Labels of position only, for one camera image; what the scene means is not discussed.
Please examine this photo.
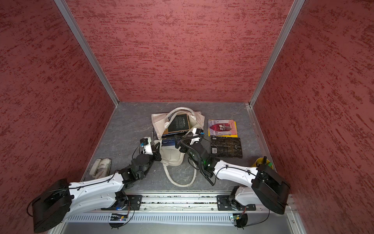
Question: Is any black gold patterned book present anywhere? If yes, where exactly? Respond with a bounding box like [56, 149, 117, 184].
[210, 136, 243, 159]

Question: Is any cream canvas tote bag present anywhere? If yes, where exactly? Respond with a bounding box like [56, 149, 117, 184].
[151, 107, 205, 188]

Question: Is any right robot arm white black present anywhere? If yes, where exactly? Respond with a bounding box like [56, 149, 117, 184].
[175, 136, 291, 215]

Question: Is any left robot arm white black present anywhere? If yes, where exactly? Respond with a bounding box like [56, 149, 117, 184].
[29, 152, 161, 233]

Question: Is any white rolled cloth object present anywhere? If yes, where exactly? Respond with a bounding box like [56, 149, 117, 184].
[89, 158, 112, 179]

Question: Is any yellow cup with batteries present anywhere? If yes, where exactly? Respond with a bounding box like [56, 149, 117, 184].
[252, 157, 274, 169]

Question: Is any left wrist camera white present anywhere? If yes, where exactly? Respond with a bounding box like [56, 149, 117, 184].
[139, 137, 153, 155]

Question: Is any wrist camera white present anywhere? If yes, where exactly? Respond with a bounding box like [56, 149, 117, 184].
[139, 137, 153, 155]
[190, 128, 205, 145]

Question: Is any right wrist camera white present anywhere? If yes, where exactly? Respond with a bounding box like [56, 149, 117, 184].
[190, 128, 205, 145]

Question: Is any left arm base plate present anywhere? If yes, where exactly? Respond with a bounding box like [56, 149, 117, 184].
[101, 195, 143, 211]

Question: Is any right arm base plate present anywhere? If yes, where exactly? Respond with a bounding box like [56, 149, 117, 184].
[216, 195, 256, 212]

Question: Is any aluminium front rail frame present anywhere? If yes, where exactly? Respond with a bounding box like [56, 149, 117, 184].
[49, 192, 306, 234]

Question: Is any left circuit board with wires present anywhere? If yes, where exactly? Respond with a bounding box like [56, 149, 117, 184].
[109, 214, 130, 229]

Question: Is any circuit board with wires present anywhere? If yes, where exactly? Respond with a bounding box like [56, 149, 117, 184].
[230, 214, 248, 228]
[109, 214, 130, 229]

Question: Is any right circuit board with wires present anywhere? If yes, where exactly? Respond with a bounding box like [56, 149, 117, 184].
[230, 214, 248, 228]

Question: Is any left corner aluminium post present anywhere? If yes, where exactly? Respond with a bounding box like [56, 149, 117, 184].
[54, 0, 120, 107]

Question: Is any corner aluminium post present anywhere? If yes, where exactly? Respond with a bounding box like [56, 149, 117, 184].
[54, 0, 120, 107]
[249, 0, 305, 108]

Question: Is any right corner aluminium post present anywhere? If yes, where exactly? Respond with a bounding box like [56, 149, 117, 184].
[249, 0, 305, 108]

